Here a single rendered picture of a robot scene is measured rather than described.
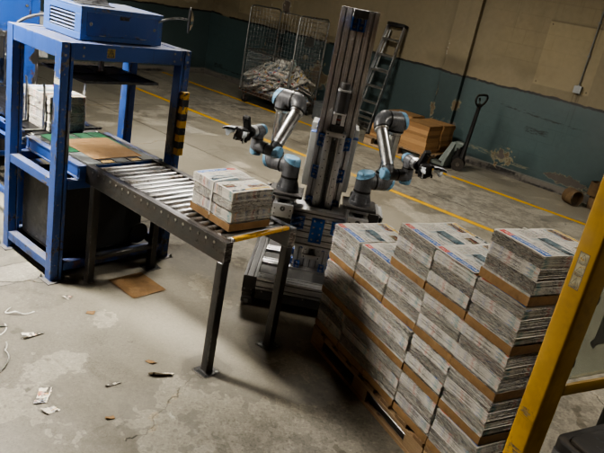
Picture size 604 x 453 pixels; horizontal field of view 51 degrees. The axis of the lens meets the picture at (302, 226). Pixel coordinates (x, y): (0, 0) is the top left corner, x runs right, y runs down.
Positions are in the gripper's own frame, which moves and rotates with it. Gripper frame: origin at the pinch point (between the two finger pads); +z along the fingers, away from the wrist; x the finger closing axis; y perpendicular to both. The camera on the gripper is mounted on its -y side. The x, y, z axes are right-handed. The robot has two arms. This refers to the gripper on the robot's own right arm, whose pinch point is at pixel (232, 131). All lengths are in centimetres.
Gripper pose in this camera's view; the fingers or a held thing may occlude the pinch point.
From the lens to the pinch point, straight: 374.9
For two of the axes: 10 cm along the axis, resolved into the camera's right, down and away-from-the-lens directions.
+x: -8.2, -4.4, 3.6
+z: -4.9, 2.2, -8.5
